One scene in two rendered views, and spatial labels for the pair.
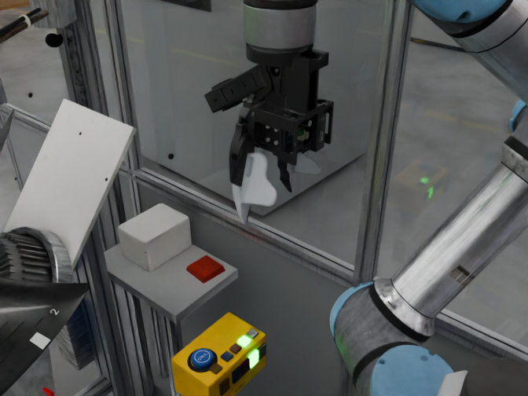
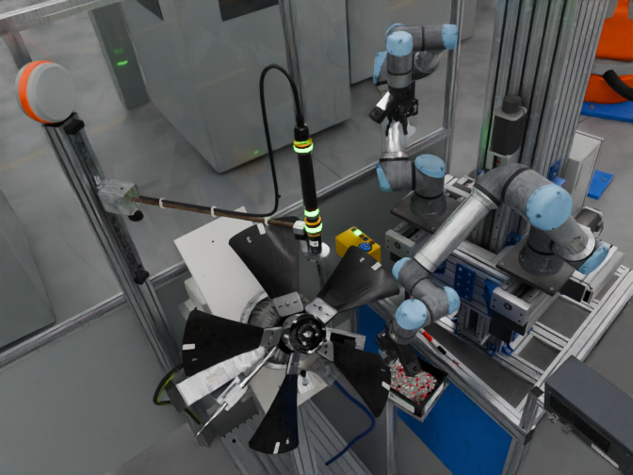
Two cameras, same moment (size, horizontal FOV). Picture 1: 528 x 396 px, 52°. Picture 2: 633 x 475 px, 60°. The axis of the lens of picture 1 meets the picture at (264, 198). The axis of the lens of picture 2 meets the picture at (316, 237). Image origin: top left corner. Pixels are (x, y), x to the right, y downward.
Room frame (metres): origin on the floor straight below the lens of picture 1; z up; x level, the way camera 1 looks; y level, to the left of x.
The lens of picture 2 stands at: (0.33, 1.57, 2.49)
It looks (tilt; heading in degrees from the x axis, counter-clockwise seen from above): 42 degrees down; 290
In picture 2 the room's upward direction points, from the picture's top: 7 degrees counter-clockwise
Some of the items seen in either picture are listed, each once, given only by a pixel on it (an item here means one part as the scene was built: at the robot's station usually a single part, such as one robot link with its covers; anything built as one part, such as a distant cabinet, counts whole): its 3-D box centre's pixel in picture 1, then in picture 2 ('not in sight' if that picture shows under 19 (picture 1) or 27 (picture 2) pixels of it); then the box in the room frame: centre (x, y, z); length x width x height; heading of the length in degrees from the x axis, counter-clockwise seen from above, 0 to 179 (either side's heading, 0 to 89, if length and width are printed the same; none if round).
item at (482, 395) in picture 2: not in sight; (428, 346); (0.40, 0.33, 0.82); 0.90 x 0.04 x 0.08; 141
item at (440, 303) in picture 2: not in sight; (434, 301); (0.38, 0.53, 1.30); 0.11 x 0.11 x 0.08; 43
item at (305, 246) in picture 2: not in sight; (312, 239); (0.71, 0.55, 1.50); 0.09 x 0.07 x 0.10; 176
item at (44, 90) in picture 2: not in sight; (46, 92); (1.42, 0.49, 1.88); 0.17 x 0.15 x 0.16; 51
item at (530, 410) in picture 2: not in sight; (530, 409); (0.07, 0.61, 0.96); 0.03 x 0.03 x 0.20; 51
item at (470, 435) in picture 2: not in sight; (423, 400); (0.40, 0.33, 0.45); 0.82 x 0.01 x 0.66; 141
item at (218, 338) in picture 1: (221, 364); (358, 251); (0.70, 0.08, 1.02); 0.16 x 0.10 x 0.11; 141
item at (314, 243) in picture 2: not in sight; (309, 195); (0.70, 0.55, 1.66); 0.04 x 0.04 x 0.46
